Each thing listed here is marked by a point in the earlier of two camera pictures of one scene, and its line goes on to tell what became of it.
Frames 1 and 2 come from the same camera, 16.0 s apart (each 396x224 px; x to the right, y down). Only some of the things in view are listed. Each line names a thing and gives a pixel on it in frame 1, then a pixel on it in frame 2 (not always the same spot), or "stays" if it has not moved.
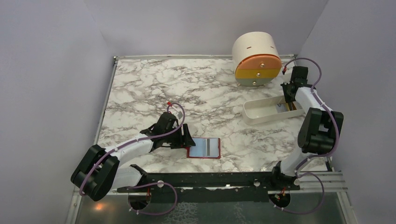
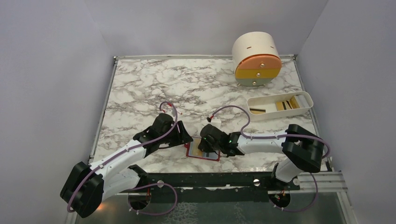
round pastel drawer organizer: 256,58 stays
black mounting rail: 212,187 stays
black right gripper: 284,85 -> 203,147
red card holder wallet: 205,148 stays
